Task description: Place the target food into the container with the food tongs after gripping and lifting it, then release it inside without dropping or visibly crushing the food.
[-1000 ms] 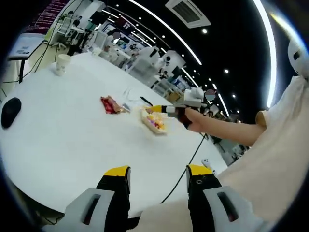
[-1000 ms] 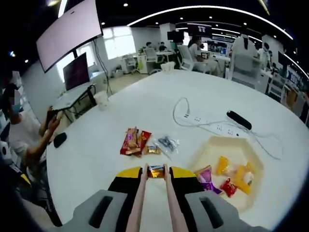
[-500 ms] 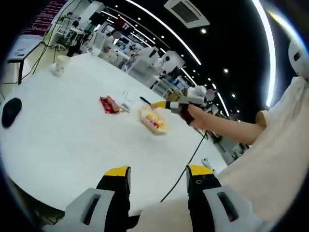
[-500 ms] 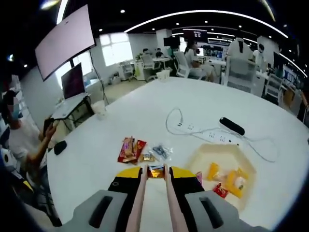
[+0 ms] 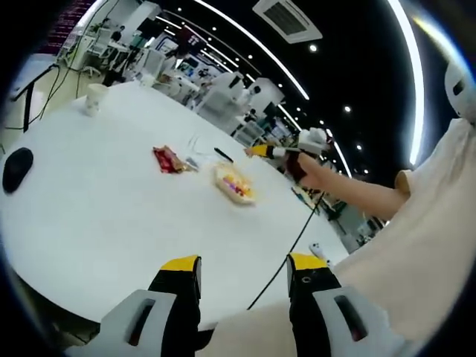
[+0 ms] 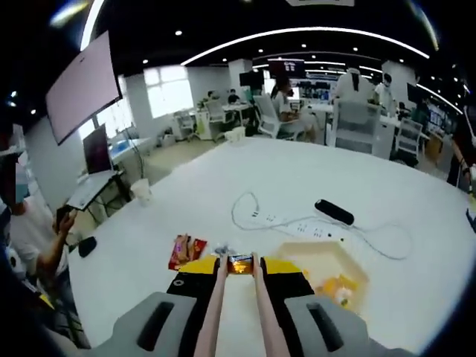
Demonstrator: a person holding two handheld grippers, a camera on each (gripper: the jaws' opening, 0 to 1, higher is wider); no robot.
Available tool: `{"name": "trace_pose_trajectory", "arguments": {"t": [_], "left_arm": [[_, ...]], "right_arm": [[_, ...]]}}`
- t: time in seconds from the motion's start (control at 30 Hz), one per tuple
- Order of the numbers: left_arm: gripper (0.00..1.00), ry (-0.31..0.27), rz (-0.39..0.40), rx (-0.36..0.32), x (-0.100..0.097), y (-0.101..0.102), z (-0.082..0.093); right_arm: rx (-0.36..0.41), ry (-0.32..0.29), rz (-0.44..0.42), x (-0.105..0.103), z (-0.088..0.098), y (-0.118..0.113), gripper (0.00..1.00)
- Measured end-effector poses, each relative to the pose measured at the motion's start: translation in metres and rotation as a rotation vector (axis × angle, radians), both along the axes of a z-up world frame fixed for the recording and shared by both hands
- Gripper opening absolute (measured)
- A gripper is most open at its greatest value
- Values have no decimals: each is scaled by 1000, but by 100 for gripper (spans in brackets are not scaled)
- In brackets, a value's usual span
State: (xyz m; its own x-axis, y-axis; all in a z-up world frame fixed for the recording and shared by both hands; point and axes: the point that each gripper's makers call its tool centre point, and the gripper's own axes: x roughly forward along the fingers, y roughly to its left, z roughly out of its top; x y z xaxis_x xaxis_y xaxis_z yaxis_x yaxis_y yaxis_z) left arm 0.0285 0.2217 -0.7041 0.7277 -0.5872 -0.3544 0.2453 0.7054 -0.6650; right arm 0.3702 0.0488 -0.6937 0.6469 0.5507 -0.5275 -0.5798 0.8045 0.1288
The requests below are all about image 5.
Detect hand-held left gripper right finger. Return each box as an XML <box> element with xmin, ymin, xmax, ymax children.
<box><xmin>286</xmin><ymin>251</ymin><xmax>406</xmax><ymax>357</ymax></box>

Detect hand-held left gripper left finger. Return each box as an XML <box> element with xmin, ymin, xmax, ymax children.
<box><xmin>65</xmin><ymin>254</ymin><xmax>204</xmax><ymax>357</ymax></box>

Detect cream hexagonal container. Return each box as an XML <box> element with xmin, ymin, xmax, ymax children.
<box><xmin>212</xmin><ymin>161</ymin><xmax>258</xmax><ymax>206</ymax></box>

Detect long red food packet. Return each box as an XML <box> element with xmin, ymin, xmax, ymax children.
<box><xmin>152</xmin><ymin>146</ymin><xmax>179</xmax><ymax>174</ymax></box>

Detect person's right hand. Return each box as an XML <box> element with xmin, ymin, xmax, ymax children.
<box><xmin>297</xmin><ymin>152</ymin><xmax>338</xmax><ymax>189</ymax></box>

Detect long ceiling light strip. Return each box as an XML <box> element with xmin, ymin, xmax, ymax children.
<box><xmin>386</xmin><ymin>0</ymin><xmax>425</xmax><ymax>167</ymax></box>
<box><xmin>193</xmin><ymin>0</ymin><xmax>310</xmax><ymax>101</ymax></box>
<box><xmin>326</xmin><ymin>128</ymin><xmax>353</xmax><ymax>179</ymax></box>

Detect white mesh office chair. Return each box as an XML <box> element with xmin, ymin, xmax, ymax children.
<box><xmin>234</xmin><ymin>120</ymin><xmax>267</xmax><ymax>146</ymax></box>
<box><xmin>196</xmin><ymin>89</ymin><xmax>242</xmax><ymax>127</ymax></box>

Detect white game controller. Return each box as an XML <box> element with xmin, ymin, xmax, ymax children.
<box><xmin>308</xmin><ymin>242</ymin><xmax>330</xmax><ymax>267</ymax></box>

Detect round ceiling spotlights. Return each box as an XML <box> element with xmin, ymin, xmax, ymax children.
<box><xmin>178</xmin><ymin>16</ymin><xmax>369</xmax><ymax>176</ymax></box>

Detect ceiling air conditioner vent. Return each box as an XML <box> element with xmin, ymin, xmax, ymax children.
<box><xmin>251</xmin><ymin>0</ymin><xmax>324</xmax><ymax>45</ymax></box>

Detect operator in beige shirt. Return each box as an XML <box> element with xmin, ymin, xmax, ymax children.
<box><xmin>213</xmin><ymin>118</ymin><xmax>476</xmax><ymax>357</ymax></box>

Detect white neck-worn headset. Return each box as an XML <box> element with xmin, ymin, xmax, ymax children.
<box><xmin>444</xmin><ymin>61</ymin><xmax>476</xmax><ymax>118</ymax></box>

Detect printed paper cup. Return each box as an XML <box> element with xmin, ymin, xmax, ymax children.
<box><xmin>86</xmin><ymin>83</ymin><xmax>109</xmax><ymax>118</ymax></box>

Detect black computer mouse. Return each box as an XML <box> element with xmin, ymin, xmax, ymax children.
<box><xmin>1</xmin><ymin>147</ymin><xmax>35</xmax><ymax>193</ymax></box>

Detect white side desk black legs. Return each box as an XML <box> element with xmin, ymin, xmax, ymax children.
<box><xmin>9</xmin><ymin>62</ymin><xmax>60</xmax><ymax>134</ymax></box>

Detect small computer screen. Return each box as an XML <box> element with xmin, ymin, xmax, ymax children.
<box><xmin>46</xmin><ymin>0</ymin><xmax>81</xmax><ymax>53</ymax></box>

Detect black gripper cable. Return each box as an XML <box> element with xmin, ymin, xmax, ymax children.
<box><xmin>247</xmin><ymin>187</ymin><xmax>324</xmax><ymax>312</ymax></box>

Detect purple wall video display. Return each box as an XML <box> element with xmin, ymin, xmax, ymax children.
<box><xmin>174</xmin><ymin>25</ymin><xmax>204</xmax><ymax>48</ymax></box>

